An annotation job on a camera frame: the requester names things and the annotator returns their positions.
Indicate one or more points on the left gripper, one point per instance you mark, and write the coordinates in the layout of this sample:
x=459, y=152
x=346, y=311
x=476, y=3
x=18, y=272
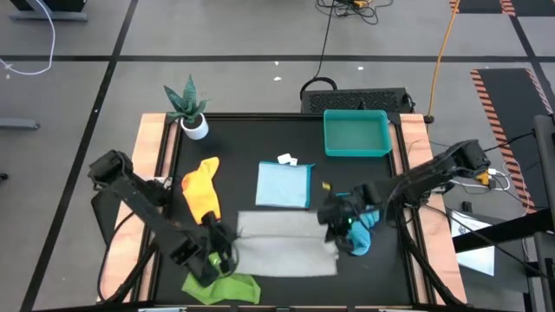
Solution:
x=221, y=255

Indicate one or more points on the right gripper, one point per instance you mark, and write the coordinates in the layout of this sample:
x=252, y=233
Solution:
x=355, y=208

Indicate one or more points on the bright blue microfiber towel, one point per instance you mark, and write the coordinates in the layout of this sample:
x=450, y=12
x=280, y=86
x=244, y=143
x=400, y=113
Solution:
x=362, y=238

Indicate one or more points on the white microfiber towel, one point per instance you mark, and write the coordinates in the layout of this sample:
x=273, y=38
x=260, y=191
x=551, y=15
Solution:
x=282, y=255

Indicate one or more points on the orange yellow microfiber towel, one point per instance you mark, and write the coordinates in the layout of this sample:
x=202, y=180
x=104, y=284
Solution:
x=199, y=190

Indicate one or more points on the light blue microfiber towel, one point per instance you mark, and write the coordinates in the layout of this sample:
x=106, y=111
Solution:
x=282, y=186

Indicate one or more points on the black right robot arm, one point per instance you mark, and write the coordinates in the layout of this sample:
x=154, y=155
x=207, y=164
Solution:
x=433, y=173

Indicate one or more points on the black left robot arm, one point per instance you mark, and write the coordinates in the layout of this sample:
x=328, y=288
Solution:
x=143, y=203

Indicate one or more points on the green microfiber towel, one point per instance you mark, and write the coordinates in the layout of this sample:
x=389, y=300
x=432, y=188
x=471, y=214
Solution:
x=234, y=290

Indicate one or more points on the yellow tag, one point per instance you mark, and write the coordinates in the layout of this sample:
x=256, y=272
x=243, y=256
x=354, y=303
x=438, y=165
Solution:
x=326, y=186

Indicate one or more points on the teal plastic bin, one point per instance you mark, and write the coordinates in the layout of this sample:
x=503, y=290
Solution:
x=356, y=134

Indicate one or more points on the artificial plant in white pot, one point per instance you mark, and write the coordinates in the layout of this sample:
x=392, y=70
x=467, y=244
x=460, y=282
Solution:
x=194, y=125

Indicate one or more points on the wooden side board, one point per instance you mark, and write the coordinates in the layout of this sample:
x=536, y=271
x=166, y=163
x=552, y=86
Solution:
x=412, y=125
x=147, y=130

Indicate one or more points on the black perforated metal box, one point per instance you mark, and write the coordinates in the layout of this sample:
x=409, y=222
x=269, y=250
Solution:
x=355, y=100

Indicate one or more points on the white paper sheet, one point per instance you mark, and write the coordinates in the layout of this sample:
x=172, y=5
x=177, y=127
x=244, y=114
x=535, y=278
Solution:
x=477, y=260

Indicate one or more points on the black metal bar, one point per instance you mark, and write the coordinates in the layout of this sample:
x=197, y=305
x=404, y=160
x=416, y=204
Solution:
x=520, y=225

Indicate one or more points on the black mat with striped edge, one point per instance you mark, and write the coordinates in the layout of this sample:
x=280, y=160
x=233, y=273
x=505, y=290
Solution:
x=479, y=5
x=507, y=108

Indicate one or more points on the grey floor bar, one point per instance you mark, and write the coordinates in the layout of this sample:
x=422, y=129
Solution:
x=17, y=123

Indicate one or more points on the grey stand base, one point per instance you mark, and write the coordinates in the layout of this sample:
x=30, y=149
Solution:
x=47, y=16

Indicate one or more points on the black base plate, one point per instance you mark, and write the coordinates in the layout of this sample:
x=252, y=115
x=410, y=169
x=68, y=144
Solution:
x=104, y=216

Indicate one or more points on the grey metal post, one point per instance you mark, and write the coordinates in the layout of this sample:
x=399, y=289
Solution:
x=544, y=173

